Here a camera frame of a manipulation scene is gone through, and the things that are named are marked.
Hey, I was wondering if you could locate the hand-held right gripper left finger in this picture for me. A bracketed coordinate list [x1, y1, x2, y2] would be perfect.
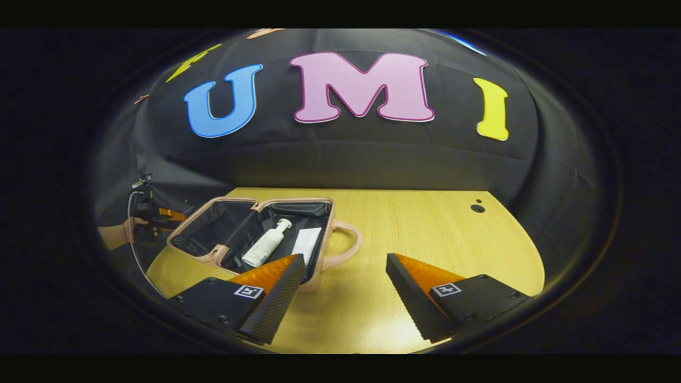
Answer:
[168, 253, 306, 345]

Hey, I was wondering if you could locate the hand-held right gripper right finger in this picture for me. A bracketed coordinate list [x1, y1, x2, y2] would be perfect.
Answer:
[386, 253, 533, 344]

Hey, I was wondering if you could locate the pink suitcase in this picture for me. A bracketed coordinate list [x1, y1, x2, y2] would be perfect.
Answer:
[167, 196, 363, 292]

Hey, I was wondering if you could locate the white pump bottle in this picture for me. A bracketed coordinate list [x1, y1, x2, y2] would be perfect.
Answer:
[241, 218, 293, 268]

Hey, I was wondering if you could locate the white cream tube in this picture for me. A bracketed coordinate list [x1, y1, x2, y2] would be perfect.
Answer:
[290, 227, 323, 267]

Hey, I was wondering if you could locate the thin grey cable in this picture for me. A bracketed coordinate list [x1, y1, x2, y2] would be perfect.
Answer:
[126, 190, 167, 298]

